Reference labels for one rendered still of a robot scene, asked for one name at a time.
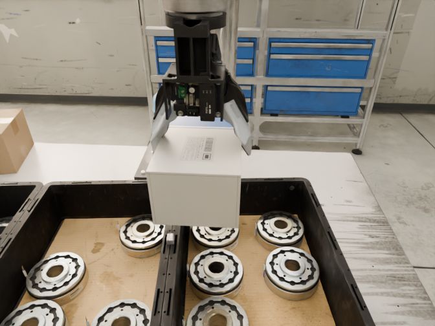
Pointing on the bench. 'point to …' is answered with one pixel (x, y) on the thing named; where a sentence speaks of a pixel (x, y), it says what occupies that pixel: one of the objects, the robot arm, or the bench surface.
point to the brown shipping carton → (13, 140)
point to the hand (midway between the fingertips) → (202, 151)
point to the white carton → (196, 174)
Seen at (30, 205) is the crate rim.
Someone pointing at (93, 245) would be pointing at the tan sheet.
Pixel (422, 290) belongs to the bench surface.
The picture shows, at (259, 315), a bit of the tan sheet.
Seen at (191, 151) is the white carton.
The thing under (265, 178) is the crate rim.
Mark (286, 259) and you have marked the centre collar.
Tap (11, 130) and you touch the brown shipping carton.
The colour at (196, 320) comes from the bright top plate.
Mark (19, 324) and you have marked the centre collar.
